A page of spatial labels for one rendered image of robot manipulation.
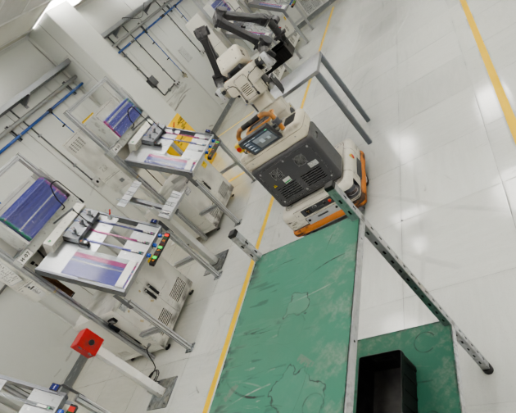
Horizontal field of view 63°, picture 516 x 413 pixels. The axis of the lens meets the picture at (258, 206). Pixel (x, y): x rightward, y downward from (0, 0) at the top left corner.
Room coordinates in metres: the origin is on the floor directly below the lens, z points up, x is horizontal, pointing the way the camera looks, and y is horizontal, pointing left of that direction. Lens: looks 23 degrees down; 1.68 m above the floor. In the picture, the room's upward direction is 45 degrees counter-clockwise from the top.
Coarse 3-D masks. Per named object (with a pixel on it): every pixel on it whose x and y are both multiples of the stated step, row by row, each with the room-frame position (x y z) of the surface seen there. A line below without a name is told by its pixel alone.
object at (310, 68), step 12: (312, 60) 3.54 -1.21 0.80; (324, 60) 3.57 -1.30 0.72; (300, 72) 3.54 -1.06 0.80; (312, 72) 3.26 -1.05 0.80; (336, 72) 3.59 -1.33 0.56; (288, 84) 3.52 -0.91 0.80; (300, 84) 3.32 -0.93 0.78; (324, 84) 3.23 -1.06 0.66; (276, 96) 3.53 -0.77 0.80; (336, 96) 3.23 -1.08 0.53; (348, 96) 3.58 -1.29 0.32; (360, 108) 3.57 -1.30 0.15; (360, 132) 3.24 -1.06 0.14
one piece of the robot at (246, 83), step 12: (252, 60) 3.06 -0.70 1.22; (240, 72) 3.03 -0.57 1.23; (252, 72) 2.98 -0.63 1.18; (264, 72) 3.06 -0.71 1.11; (228, 84) 3.10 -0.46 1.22; (240, 84) 3.05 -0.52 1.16; (252, 84) 3.00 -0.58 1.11; (264, 84) 3.08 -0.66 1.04; (252, 96) 3.03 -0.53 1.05; (264, 96) 3.05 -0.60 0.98; (264, 108) 3.08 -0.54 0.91; (276, 108) 3.05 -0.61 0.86; (288, 108) 3.06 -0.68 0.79
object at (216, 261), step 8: (168, 224) 3.71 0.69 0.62; (176, 224) 3.71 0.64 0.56; (176, 232) 3.71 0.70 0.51; (184, 232) 3.71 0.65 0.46; (184, 240) 3.72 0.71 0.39; (192, 240) 3.70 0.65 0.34; (200, 248) 3.69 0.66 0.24; (208, 256) 3.69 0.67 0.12; (216, 256) 3.81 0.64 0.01; (224, 256) 3.67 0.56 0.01; (216, 264) 3.68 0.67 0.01; (208, 272) 3.68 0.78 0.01
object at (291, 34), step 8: (232, 0) 8.39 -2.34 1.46; (240, 0) 8.27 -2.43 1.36; (248, 0) 8.43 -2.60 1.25; (256, 0) 8.45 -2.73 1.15; (264, 0) 8.40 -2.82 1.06; (280, 0) 8.42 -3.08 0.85; (288, 0) 8.43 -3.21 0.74; (232, 8) 8.45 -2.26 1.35; (248, 8) 8.26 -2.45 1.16; (256, 8) 8.82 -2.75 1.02; (264, 8) 8.15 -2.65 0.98; (272, 8) 8.08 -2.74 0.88; (280, 8) 8.00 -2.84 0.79; (296, 8) 8.54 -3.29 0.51; (280, 16) 8.53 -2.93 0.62; (288, 16) 7.94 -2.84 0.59; (304, 16) 8.52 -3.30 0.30; (280, 24) 8.32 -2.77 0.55; (288, 24) 8.60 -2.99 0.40; (288, 32) 8.38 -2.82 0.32; (296, 32) 7.97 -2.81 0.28; (272, 40) 8.27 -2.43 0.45; (296, 40) 8.46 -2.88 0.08; (304, 40) 7.96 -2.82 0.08
